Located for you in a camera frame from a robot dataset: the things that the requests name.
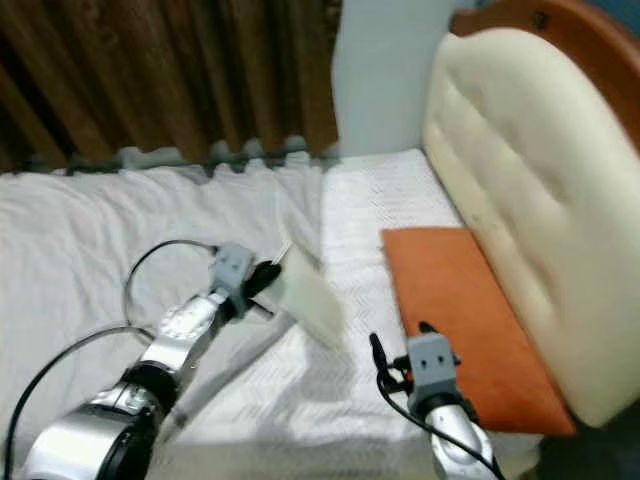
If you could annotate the orange suede pillow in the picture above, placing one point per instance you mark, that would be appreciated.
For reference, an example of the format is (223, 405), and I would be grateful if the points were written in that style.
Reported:
(470, 310)

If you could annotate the white cloth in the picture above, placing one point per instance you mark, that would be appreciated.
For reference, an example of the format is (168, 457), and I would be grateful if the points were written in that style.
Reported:
(310, 295)

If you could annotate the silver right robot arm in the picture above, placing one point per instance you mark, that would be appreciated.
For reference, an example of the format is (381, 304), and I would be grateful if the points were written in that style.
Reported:
(460, 435)

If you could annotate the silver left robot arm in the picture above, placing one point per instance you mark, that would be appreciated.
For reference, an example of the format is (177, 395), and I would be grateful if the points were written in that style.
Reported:
(160, 360)

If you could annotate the white zigzag patterned bed sheet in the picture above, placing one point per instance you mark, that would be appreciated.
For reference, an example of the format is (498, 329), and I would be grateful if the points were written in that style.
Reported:
(380, 195)

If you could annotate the white wrinkled duvet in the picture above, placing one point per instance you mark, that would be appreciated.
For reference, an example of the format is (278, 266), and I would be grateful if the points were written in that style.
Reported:
(90, 240)

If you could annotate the cream padded headboard cushion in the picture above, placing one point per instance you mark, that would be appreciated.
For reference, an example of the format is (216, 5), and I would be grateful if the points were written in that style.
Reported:
(540, 180)

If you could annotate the brown pleated curtain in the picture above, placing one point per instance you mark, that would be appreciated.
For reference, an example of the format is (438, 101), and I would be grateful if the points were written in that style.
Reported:
(160, 70)

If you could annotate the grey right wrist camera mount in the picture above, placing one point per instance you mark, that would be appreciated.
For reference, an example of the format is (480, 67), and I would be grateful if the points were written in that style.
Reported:
(430, 362)

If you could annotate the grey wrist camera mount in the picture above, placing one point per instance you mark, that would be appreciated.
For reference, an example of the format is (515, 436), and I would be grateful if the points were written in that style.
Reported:
(232, 268)
(430, 362)

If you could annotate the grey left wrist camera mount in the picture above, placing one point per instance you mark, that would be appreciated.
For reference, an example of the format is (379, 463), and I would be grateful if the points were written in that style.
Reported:
(232, 268)

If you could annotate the brown wooden headboard frame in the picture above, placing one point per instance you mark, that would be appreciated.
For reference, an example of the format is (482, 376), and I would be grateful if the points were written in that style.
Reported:
(580, 20)

